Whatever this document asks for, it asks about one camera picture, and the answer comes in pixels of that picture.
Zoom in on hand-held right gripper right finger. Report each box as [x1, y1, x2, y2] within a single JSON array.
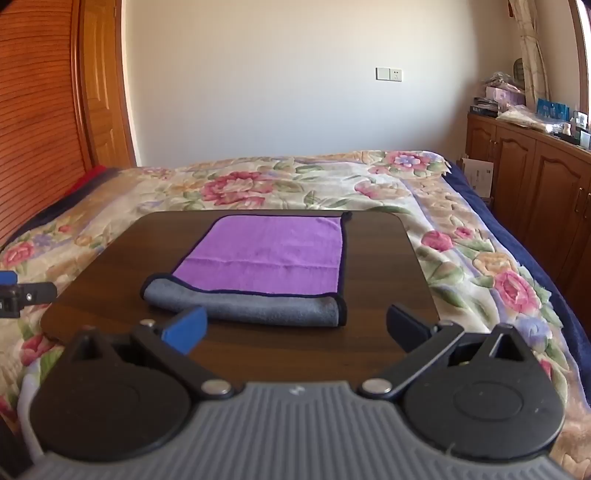
[[358, 304, 533, 400]]

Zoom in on wooden window frame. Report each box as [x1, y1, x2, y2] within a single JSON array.
[[567, 0, 591, 117]]

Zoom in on white cardboard box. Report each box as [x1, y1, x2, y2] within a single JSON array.
[[458, 157, 495, 200]]

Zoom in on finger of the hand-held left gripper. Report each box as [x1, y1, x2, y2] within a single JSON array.
[[0, 271, 57, 319]]

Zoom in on purple and grey towel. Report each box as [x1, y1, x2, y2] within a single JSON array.
[[140, 211, 353, 329]]

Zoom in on red cloth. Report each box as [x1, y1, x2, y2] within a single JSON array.
[[65, 165, 119, 195]]

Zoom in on pink box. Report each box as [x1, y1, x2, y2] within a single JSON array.
[[485, 85, 526, 108]]

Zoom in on wooden door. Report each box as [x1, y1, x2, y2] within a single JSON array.
[[76, 0, 138, 169]]

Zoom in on blue box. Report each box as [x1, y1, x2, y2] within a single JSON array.
[[536, 98, 570, 122]]

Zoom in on stack of dark books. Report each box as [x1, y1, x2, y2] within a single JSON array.
[[469, 97, 500, 117]]

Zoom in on dark blue bed sheet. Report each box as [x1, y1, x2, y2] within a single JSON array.
[[444, 157, 591, 367]]

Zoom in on clear plastic bag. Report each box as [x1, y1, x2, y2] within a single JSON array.
[[496, 104, 556, 135]]

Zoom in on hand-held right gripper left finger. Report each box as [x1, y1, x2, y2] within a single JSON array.
[[60, 305, 237, 400]]

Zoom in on brown wooden cabinet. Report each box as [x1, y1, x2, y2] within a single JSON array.
[[464, 113, 591, 317]]

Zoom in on dark wooden lap table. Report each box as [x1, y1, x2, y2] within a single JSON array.
[[39, 210, 441, 385]]

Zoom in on patterned curtain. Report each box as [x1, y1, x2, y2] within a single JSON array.
[[507, 0, 551, 110]]

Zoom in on ribbed wooden headboard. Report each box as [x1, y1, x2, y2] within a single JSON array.
[[0, 0, 97, 251]]

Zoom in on floral blanket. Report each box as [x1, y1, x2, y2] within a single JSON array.
[[0, 148, 583, 468]]

